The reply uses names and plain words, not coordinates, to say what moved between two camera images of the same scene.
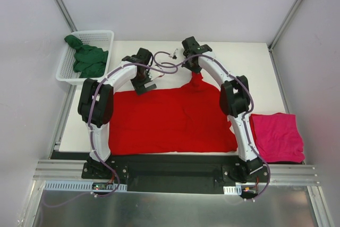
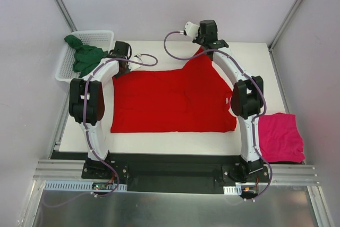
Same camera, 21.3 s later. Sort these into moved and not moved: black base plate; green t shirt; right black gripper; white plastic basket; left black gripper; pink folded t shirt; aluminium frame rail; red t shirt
Moved: right black gripper; red t shirt; left black gripper
Not moved: green t shirt; pink folded t shirt; white plastic basket; aluminium frame rail; black base plate
